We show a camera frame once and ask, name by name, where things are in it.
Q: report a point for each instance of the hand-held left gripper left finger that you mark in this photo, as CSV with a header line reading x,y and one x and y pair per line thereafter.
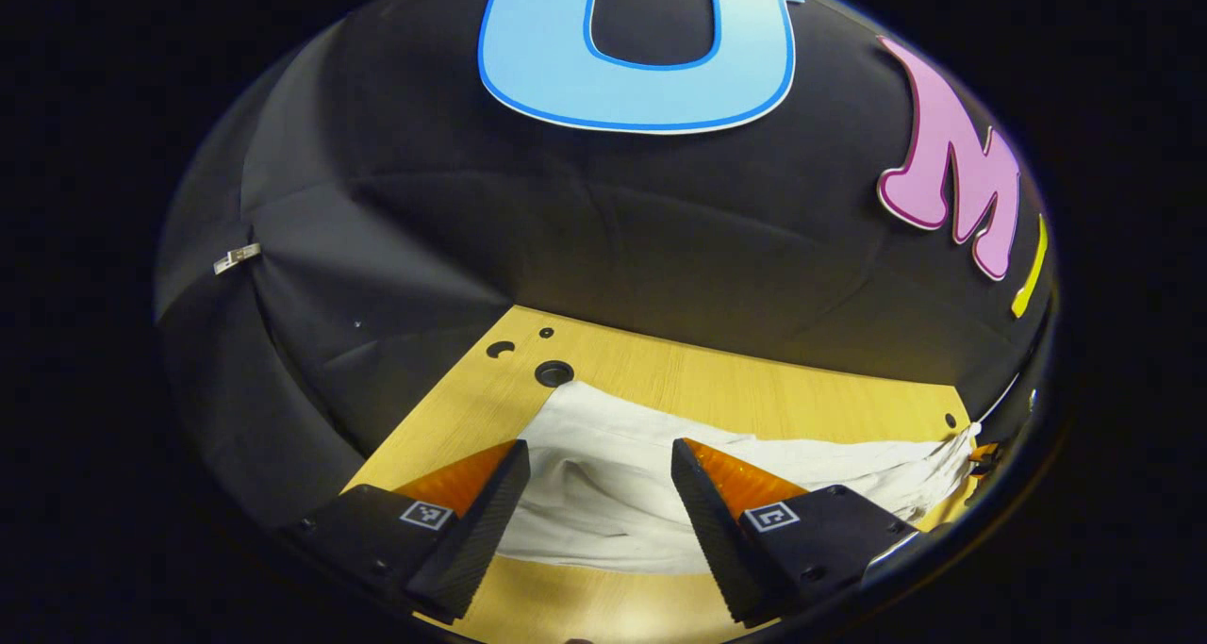
x,y
481,531

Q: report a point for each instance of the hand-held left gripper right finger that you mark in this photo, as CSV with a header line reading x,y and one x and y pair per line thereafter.
x,y
717,531

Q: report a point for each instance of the silver metal clip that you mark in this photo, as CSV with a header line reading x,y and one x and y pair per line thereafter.
x,y
236,257

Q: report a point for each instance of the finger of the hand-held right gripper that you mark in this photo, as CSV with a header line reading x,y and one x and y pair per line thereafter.
x,y
984,455

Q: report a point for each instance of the white jeans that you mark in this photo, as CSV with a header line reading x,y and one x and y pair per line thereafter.
x,y
603,512

